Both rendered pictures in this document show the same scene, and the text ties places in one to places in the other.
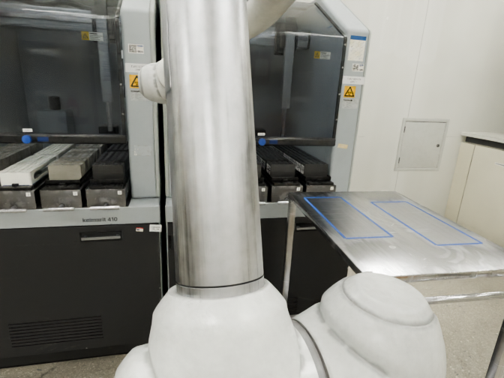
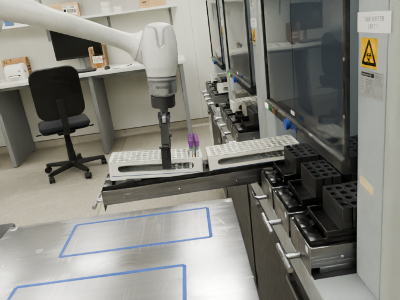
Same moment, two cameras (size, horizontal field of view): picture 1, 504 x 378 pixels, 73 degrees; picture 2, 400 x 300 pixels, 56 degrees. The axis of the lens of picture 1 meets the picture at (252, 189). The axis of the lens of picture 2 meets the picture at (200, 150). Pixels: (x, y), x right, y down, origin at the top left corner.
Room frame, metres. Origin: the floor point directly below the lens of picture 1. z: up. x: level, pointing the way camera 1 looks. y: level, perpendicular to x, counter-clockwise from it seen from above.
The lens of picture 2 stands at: (1.34, -1.05, 1.28)
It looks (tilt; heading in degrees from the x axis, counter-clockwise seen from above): 19 degrees down; 101
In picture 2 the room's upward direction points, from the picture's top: 8 degrees counter-clockwise
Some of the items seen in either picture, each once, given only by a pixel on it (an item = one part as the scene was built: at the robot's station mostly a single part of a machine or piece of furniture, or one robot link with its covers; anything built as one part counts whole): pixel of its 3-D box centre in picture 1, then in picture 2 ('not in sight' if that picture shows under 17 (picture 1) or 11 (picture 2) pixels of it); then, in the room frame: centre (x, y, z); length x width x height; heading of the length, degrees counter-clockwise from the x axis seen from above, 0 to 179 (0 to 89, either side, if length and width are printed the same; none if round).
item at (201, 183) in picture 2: not in sight; (200, 176); (1.10, 0.11, 0.78); 0.73 x 0.14 x 0.09; 13
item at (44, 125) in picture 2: not in sight; (65, 121); (-0.58, 2.23, 0.52); 0.64 x 0.60 x 1.05; 123
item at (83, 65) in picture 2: not in sight; (78, 49); (-0.69, 3.07, 1.13); 0.54 x 0.18 x 0.46; 7
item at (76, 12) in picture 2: not in sight; (63, 11); (-0.79, 3.10, 1.54); 0.33 x 0.20 x 0.15; 21
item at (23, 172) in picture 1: (31, 170); (259, 103); (1.30, 0.88, 0.83); 0.30 x 0.10 x 0.06; 13
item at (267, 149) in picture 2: not in sight; (251, 153); (1.27, 0.15, 0.83); 0.30 x 0.10 x 0.06; 13
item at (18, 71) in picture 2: not in sight; (15, 72); (-1.35, 2.79, 0.99); 0.29 x 0.20 x 0.17; 111
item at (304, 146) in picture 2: not in sight; (308, 158); (1.44, 0.03, 0.85); 0.12 x 0.02 x 0.06; 103
